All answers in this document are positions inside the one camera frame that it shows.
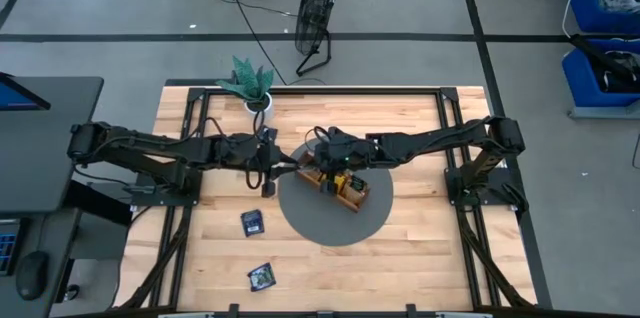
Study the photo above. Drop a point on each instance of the black metal bar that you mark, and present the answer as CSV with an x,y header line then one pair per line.
x,y
595,55

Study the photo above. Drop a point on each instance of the black caster wheel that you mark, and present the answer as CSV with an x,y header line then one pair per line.
x,y
72,292

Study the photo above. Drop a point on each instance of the round grey woven placemat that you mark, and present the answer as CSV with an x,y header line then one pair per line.
x,y
325,223

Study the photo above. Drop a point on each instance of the white plant pot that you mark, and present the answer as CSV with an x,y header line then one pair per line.
x,y
265,108

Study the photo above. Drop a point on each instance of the silver metal bracket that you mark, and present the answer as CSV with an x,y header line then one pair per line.
x,y
462,315
187,315

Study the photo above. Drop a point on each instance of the black table clamp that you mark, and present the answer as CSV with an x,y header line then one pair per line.
x,y
411,310
233,310

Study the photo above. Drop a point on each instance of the black desk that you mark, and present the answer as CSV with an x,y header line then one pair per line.
x,y
50,148

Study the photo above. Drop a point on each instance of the wooden tea organizer box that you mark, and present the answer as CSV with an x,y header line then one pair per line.
x,y
310,176

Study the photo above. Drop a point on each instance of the blue storage bin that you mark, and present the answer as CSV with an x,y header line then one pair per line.
x,y
580,83
585,13

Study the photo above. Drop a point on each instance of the green artificial plant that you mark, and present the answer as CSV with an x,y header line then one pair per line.
x,y
247,80

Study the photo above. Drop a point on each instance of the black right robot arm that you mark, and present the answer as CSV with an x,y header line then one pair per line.
x,y
440,138

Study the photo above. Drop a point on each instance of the black keyboard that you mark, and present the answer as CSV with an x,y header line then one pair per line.
x,y
7,250

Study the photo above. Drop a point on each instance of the black computer mouse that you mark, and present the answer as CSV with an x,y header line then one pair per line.
x,y
31,275

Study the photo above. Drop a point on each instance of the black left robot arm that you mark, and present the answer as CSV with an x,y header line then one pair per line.
x,y
150,148

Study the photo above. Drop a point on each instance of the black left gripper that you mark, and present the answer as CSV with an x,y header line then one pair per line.
x,y
250,155

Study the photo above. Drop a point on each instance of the black floor fan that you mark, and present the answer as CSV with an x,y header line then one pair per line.
x,y
315,8

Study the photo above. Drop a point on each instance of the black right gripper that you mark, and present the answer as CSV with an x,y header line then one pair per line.
x,y
345,150

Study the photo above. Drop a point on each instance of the blue-lit computer monitor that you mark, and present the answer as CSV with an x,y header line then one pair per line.
x,y
15,98

